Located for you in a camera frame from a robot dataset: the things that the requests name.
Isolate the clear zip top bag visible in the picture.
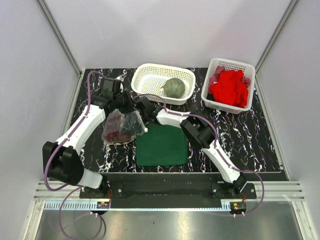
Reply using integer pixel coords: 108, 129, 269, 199
101, 109, 148, 145

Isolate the green fake melon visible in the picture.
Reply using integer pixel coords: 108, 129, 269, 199
162, 78, 186, 99

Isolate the red fake grape bunch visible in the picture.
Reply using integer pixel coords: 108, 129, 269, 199
102, 109, 132, 145

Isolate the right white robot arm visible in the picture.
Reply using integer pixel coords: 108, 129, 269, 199
133, 94, 248, 199

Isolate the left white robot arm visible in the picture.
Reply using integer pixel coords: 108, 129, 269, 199
42, 76, 134, 198

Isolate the white oval perforated basket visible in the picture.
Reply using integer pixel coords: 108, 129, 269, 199
131, 63, 196, 106

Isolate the folded green cloth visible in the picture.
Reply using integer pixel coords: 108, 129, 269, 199
135, 125, 189, 167

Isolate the pink cloth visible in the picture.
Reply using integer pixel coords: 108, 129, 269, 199
208, 66, 251, 87

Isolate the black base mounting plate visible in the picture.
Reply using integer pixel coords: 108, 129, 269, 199
79, 172, 257, 210

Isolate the red cloth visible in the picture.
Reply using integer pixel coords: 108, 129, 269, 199
208, 70, 249, 108

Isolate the white rectangular perforated basket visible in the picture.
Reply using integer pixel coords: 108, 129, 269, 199
201, 57, 256, 114

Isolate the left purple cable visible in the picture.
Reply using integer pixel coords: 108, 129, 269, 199
43, 71, 108, 240

